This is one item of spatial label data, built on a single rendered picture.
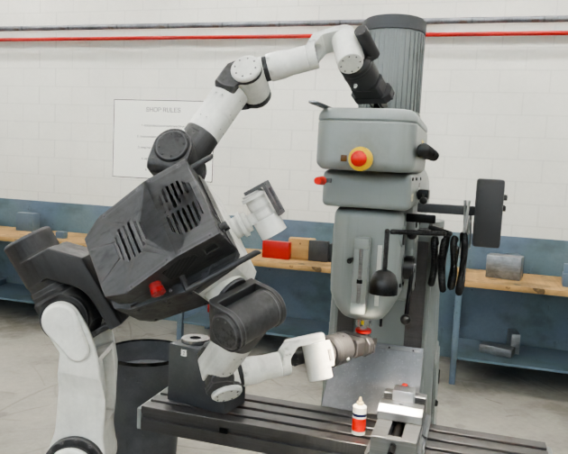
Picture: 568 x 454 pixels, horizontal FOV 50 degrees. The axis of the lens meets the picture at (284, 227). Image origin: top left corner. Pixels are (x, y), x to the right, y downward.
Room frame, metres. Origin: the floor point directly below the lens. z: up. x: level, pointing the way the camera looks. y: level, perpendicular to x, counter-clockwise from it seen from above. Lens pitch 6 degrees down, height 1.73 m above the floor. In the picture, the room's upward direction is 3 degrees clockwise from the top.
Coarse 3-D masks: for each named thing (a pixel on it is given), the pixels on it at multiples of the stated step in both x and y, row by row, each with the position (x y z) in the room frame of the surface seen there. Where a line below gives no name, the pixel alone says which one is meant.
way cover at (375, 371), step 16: (384, 352) 2.10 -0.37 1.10; (400, 352) 2.09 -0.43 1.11; (416, 352) 2.08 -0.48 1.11; (336, 368) 2.11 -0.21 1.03; (352, 368) 2.10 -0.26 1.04; (368, 368) 2.09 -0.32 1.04; (384, 368) 2.07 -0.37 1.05; (416, 368) 2.05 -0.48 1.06; (336, 384) 2.08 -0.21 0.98; (352, 384) 2.07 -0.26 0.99; (368, 384) 2.06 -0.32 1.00; (384, 384) 2.05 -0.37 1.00; (400, 384) 2.04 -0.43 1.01; (416, 384) 2.03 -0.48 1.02; (336, 400) 2.04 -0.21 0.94; (352, 400) 2.03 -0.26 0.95; (368, 400) 2.02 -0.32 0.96
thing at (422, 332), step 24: (432, 288) 2.12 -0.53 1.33; (336, 312) 2.17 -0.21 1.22; (408, 312) 2.09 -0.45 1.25; (432, 312) 2.10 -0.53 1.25; (384, 336) 2.12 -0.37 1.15; (408, 336) 2.09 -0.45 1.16; (432, 336) 2.11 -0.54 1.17; (432, 360) 2.11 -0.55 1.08; (432, 384) 2.13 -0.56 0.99; (432, 408) 2.13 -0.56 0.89
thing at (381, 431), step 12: (384, 396) 1.78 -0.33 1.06; (420, 396) 1.75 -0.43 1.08; (384, 420) 1.66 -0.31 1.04; (372, 432) 1.57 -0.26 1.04; (384, 432) 1.58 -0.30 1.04; (396, 432) 1.60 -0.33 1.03; (408, 432) 1.59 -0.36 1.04; (420, 432) 1.69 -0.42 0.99; (372, 444) 1.56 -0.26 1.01; (384, 444) 1.55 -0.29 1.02; (396, 444) 1.54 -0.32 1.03; (408, 444) 1.53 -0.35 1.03; (420, 444) 1.63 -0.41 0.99
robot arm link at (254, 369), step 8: (272, 352) 1.57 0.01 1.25; (248, 360) 1.53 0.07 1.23; (256, 360) 1.53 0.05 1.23; (264, 360) 1.53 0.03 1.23; (272, 360) 1.53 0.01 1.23; (280, 360) 1.54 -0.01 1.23; (240, 368) 1.51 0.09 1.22; (248, 368) 1.51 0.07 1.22; (256, 368) 1.51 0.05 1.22; (264, 368) 1.52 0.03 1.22; (272, 368) 1.53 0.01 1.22; (280, 368) 1.53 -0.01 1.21; (240, 376) 1.50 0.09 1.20; (248, 376) 1.50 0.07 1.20; (256, 376) 1.51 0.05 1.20; (264, 376) 1.52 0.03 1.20; (272, 376) 1.53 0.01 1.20; (280, 376) 1.54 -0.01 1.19; (248, 384) 1.51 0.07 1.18
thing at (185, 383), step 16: (192, 336) 1.95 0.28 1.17; (176, 352) 1.89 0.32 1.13; (192, 352) 1.86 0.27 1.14; (176, 368) 1.89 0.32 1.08; (192, 368) 1.86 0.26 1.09; (176, 384) 1.89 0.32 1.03; (192, 384) 1.86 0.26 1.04; (176, 400) 1.89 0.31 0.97; (192, 400) 1.86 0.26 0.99; (208, 400) 1.83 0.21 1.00; (240, 400) 1.89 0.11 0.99
